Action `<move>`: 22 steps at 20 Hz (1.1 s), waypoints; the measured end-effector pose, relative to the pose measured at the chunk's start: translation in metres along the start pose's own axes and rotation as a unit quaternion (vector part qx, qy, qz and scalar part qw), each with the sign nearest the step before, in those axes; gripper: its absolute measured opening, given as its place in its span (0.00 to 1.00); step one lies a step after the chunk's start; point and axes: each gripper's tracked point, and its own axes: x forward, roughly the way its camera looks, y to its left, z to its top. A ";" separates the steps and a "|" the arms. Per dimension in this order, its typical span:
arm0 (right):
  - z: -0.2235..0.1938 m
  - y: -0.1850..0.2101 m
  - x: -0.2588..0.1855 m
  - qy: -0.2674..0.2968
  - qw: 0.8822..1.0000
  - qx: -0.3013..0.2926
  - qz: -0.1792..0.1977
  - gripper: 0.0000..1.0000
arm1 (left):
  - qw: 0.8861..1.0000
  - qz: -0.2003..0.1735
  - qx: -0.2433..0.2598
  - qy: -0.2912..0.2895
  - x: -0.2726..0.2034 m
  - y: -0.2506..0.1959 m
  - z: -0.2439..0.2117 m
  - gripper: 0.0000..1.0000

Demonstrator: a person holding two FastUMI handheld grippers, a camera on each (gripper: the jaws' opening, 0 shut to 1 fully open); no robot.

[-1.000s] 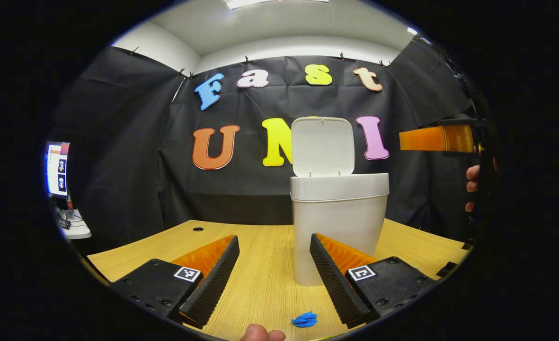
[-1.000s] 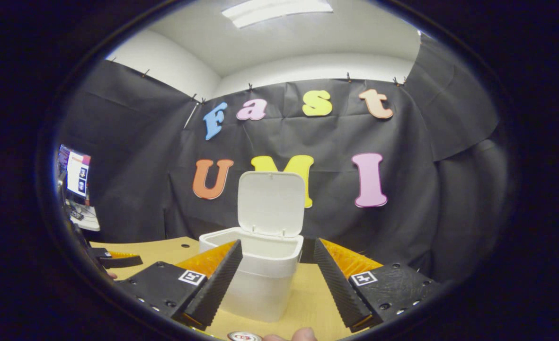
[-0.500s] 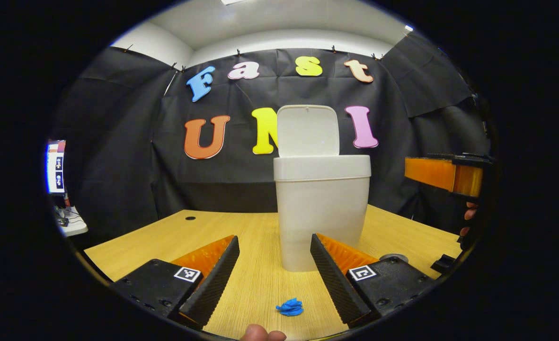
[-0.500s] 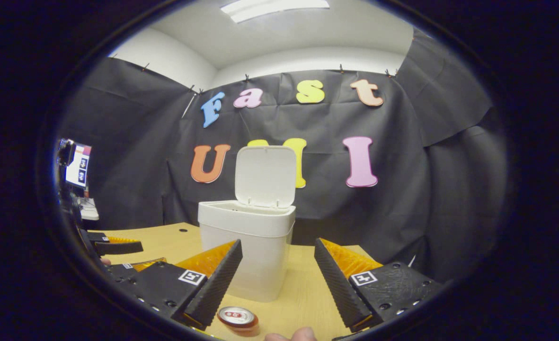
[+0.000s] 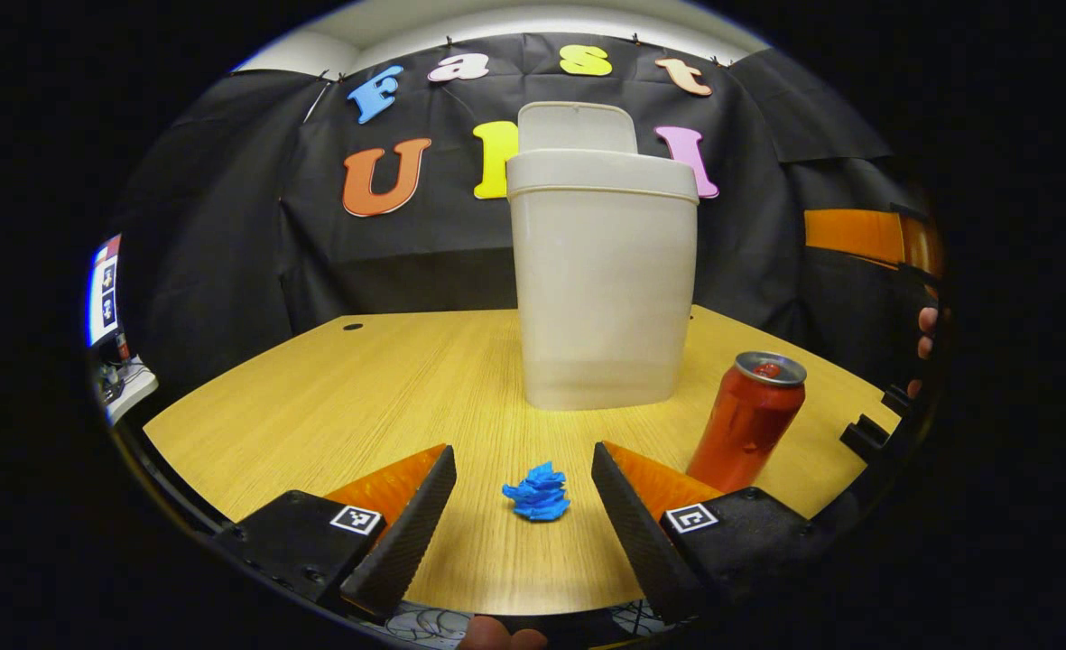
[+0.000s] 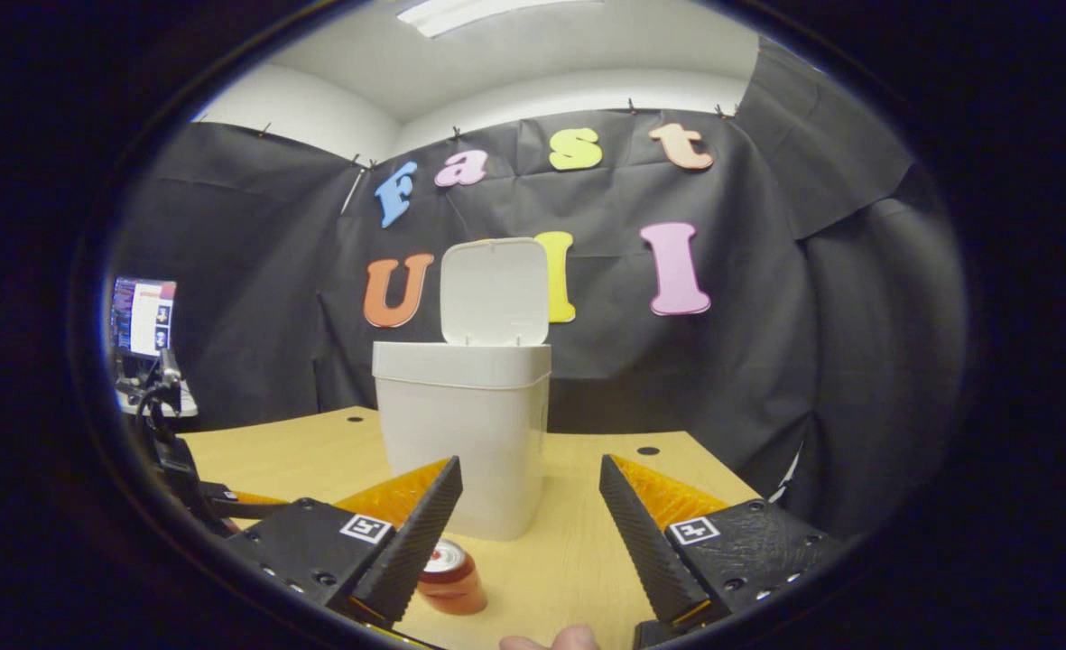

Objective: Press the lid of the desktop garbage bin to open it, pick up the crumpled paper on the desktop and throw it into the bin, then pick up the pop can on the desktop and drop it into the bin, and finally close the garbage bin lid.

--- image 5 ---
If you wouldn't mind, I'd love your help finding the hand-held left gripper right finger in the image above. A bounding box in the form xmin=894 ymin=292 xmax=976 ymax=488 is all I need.
xmin=590 ymin=441 xmax=836 ymax=626

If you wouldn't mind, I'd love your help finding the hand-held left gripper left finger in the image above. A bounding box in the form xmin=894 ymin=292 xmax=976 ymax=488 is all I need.
xmin=217 ymin=442 xmax=458 ymax=624

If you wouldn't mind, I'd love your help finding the blue paper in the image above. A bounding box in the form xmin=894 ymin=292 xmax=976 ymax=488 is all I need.
xmin=502 ymin=461 xmax=571 ymax=523

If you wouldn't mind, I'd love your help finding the red pop can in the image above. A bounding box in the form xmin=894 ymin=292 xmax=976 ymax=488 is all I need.
xmin=686 ymin=351 xmax=808 ymax=494

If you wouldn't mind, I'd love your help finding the white desktop garbage bin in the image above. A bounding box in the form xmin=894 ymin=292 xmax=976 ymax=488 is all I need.
xmin=505 ymin=101 xmax=700 ymax=412

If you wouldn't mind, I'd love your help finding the wooden desktop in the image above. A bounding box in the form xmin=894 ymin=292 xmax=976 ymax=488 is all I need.
xmin=143 ymin=305 xmax=902 ymax=617

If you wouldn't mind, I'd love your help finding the white side table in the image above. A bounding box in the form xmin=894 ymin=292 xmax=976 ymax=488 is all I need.
xmin=95 ymin=357 xmax=159 ymax=425

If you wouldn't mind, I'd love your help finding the black backdrop cloth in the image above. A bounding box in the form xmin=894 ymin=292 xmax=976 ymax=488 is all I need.
xmin=104 ymin=32 xmax=944 ymax=425

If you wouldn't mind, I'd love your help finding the computer monitor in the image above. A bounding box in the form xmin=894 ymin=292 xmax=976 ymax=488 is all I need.
xmin=88 ymin=233 xmax=124 ymax=348

